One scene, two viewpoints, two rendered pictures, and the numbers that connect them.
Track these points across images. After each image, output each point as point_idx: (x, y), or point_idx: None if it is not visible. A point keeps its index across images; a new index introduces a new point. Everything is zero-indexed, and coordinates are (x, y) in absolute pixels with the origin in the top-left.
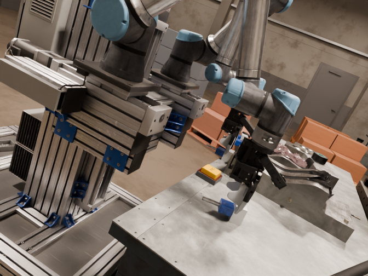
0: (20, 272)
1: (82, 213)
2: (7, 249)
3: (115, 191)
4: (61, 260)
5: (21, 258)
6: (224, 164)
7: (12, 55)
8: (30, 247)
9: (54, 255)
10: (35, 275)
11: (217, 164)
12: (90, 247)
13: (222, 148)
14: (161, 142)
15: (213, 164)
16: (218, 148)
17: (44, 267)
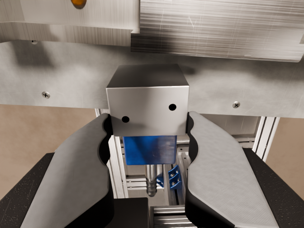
0: (275, 129)
1: (181, 146)
2: (260, 149)
3: (118, 150)
4: (242, 119)
5: (262, 138)
6: (211, 74)
7: None
8: (249, 142)
9: (240, 125)
10: (273, 121)
11: (252, 96)
12: (212, 114)
13: (125, 149)
14: (149, 221)
15: (283, 106)
16: (174, 159)
17: (262, 122)
